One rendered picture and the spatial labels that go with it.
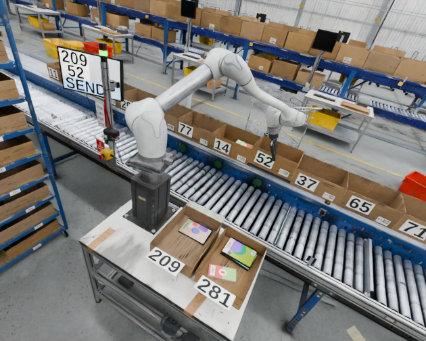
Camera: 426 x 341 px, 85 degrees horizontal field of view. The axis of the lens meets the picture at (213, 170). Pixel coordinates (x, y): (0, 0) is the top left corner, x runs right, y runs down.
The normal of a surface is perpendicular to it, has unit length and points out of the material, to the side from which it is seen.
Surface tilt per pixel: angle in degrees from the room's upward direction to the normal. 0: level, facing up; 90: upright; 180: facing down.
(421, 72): 86
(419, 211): 89
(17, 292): 0
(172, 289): 0
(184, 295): 0
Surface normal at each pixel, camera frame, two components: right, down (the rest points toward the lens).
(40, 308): 0.17, -0.80
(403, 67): -0.50, 0.43
